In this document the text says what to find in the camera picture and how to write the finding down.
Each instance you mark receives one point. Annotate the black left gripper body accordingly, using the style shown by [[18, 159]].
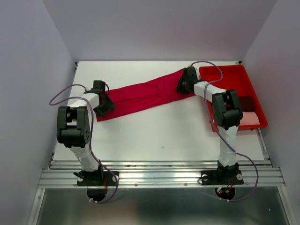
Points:
[[104, 94]]

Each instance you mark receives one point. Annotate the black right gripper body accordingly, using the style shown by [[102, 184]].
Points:
[[188, 92]]

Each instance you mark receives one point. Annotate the red t-shirt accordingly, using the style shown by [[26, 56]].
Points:
[[138, 97]]

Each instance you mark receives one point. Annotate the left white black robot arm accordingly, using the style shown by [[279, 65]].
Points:
[[75, 128]]

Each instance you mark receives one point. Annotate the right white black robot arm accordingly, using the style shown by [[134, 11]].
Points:
[[227, 114]]

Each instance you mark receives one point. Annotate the red plastic bin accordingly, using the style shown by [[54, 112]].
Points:
[[235, 77]]

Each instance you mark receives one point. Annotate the dark maroon rolled t-shirt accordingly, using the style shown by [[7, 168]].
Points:
[[247, 104]]

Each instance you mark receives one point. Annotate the pink rolled t-shirt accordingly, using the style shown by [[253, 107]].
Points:
[[249, 119]]

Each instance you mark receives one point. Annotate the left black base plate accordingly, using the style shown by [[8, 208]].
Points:
[[95, 179]]

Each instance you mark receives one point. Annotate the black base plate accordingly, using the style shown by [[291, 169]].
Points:
[[215, 178], [95, 179]]

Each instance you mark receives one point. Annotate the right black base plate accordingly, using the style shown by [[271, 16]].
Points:
[[215, 178]]

